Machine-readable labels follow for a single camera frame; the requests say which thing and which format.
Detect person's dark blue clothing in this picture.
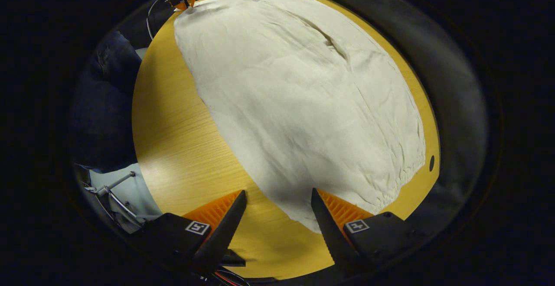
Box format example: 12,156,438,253
71,30,144,174

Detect metal frame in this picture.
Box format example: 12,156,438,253
83,171,146,228

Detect white jeans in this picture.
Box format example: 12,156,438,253
173,0,427,234

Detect thin white cable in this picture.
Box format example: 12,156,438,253
146,0,175,40

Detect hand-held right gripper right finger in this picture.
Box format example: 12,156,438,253
310,188,428,276

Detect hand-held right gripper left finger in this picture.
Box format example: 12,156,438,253
129,190,248,274

